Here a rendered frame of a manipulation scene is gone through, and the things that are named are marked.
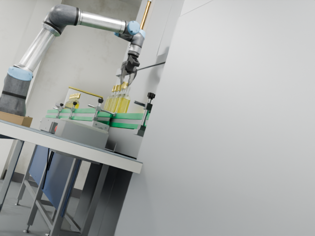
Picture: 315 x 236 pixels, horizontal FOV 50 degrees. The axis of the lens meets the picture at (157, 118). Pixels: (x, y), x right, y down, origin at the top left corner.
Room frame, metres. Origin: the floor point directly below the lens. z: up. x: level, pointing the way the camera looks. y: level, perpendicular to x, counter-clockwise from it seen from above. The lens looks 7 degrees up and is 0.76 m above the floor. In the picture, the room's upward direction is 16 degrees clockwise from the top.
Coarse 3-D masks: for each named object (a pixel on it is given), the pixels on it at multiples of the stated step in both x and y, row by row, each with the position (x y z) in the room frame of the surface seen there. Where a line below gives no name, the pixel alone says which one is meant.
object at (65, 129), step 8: (56, 128) 1.75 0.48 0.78; (64, 128) 1.60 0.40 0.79; (72, 128) 1.62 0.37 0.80; (80, 128) 1.63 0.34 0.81; (88, 128) 1.65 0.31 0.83; (64, 136) 1.61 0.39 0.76; (72, 136) 1.62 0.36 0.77; (80, 136) 1.64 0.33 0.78; (88, 136) 1.65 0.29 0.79; (96, 136) 1.67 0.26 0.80; (104, 136) 1.69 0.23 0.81; (88, 144) 1.66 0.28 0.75; (96, 144) 1.68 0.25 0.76; (104, 144) 1.69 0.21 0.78; (112, 144) 1.76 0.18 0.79
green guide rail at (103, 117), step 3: (99, 114) 2.11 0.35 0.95; (102, 114) 2.06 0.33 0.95; (105, 114) 2.00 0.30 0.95; (108, 114) 1.96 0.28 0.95; (111, 114) 1.93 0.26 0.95; (99, 117) 2.10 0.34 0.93; (102, 117) 2.05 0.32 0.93; (105, 117) 2.00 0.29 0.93; (108, 117) 1.95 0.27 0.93; (81, 120) 2.46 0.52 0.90; (99, 120) 2.07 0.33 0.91; (102, 120) 2.03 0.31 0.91; (105, 120) 1.98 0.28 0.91; (108, 120) 1.94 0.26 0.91; (105, 123) 1.96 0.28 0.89; (108, 123) 1.93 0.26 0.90
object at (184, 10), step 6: (186, 0) 1.05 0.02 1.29; (192, 0) 1.02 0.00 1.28; (198, 0) 0.98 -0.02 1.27; (204, 0) 0.95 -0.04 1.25; (210, 0) 0.91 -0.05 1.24; (186, 6) 1.04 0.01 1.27; (192, 6) 1.01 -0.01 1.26; (198, 6) 0.97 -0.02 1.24; (180, 12) 1.07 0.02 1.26; (186, 12) 1.03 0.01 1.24
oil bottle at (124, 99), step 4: (120, 96) 1.97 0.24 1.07; (124, 96) 1.95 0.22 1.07; (128, 96) 1.96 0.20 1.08; (120, 100) 1.95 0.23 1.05; (124, 100) 1.95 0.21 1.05; (128, 100) 1.96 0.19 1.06; (120, 104) 1.94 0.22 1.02; (124, 104) 1.95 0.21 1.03; (128, 104) 1.96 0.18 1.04; (116, 108) 1.98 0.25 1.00; (120, 108) 1.95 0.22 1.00; (124, 108) 1.96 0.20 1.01; (120, 112) 1.95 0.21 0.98; (124, 112) 1.96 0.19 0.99
